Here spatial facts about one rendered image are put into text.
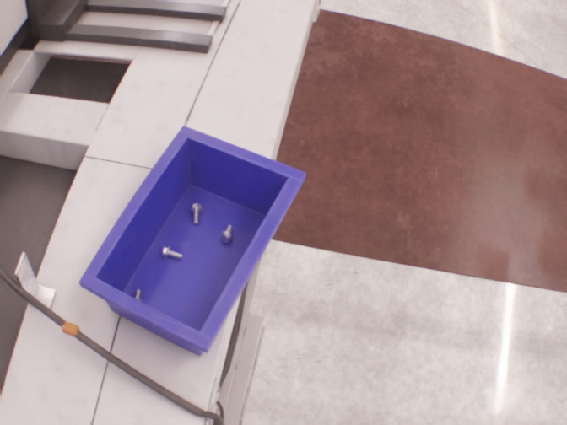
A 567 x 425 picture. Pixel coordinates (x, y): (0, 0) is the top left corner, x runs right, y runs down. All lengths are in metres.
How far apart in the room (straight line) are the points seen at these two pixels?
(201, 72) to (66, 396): 0.51
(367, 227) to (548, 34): 1.41
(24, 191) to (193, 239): 0.30
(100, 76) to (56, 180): 0.22
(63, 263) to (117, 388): 0.17
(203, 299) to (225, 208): 0.12
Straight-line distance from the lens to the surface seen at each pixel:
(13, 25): 1.05
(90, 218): 0.85
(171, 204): 0.83
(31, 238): 0.94
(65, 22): 1.09
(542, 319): 1.91
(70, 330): 0.74
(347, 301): 1.76
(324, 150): 2.01
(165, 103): 0.96
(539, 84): 2.55
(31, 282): 0.79
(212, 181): 0.84
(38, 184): 0.99
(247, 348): 1.22
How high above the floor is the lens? 1.53
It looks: 55 degrees down
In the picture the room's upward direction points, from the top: 8 degrees clockwise
